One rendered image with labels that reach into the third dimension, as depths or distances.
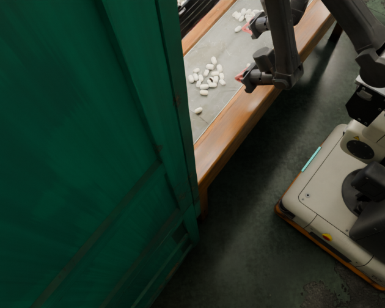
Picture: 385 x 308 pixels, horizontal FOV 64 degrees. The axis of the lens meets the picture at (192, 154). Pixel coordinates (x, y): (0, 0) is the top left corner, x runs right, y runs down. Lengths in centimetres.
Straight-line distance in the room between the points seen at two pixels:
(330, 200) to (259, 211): 42
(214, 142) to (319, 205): 73
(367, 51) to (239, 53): 75
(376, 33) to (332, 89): 158
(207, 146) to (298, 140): 104
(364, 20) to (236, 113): 61
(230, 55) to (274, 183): 87
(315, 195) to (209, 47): 90
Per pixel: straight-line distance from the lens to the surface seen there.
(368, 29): 83
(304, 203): 168
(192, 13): 114
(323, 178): 175
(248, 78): 115
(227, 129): 122
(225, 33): 155
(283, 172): 201
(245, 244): 187
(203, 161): 116
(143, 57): 37
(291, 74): 102
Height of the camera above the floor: 184
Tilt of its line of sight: 66 degrees down
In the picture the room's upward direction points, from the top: 7 degrees counter-clockwise
